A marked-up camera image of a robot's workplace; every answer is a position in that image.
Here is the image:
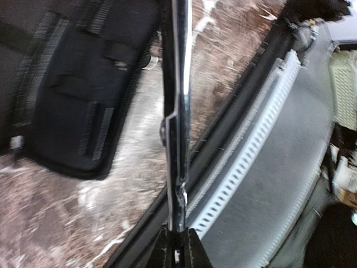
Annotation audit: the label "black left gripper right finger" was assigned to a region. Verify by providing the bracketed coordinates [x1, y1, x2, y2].
[184, 228, 212, 268]

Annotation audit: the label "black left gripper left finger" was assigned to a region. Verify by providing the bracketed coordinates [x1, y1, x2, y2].
[147, 227, 174, 268]

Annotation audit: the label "silver hair cutting scissors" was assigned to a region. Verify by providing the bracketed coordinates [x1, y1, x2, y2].
[161, 1, 192, 233]

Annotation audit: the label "black zippered tool case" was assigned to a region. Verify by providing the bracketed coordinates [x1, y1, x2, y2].
[1, 1, 161, 180]

